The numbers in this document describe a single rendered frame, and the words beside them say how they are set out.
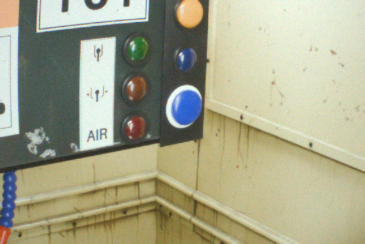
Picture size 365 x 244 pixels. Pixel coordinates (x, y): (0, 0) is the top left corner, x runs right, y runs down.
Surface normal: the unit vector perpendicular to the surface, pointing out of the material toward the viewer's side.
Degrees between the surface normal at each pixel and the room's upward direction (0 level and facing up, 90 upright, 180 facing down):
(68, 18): 90
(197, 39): 90
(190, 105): 87
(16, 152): 90
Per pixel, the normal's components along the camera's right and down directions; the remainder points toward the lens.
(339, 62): -0.80, 0.15
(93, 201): 0.60, 0.26
